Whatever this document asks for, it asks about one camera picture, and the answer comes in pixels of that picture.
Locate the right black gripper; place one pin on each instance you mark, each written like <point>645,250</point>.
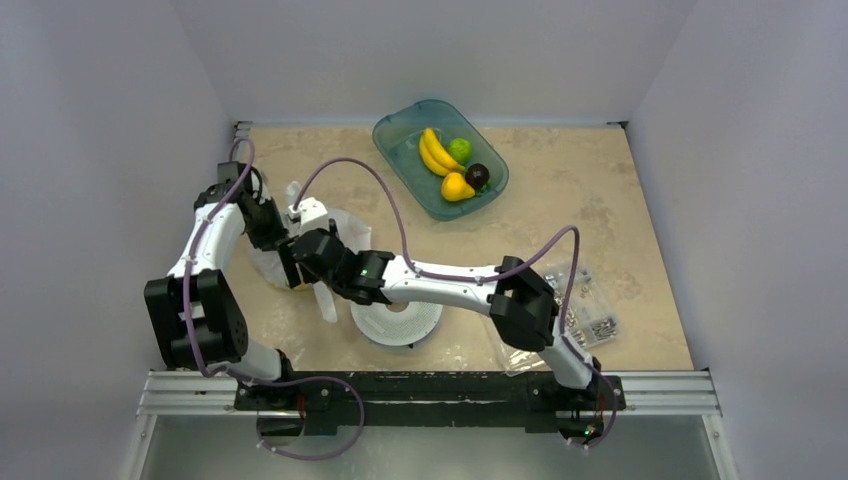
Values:
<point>303,249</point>

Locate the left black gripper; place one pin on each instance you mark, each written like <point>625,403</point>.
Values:
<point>269,241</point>

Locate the white plastic bag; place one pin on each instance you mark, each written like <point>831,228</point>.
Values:
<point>353,232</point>

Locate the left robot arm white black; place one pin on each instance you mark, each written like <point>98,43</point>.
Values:
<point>194,314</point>

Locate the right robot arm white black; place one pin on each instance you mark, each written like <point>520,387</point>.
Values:
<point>520,303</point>

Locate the yellow fake banana bunch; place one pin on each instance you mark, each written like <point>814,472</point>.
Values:
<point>435,156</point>

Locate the yellow fake pear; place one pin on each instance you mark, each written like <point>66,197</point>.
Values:
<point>455,188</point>

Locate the green fake lime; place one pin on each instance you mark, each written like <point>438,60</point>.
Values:
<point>460,149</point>

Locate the dark purple fake plum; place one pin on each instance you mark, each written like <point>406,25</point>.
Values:
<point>477,176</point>

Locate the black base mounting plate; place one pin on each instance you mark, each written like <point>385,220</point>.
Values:
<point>322,402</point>

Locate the teal plastic tray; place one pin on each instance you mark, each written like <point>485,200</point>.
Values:
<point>396,137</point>

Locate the clear plastic screw box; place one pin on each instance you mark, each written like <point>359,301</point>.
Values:
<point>590,319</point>

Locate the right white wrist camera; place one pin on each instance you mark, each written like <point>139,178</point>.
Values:
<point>309,214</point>

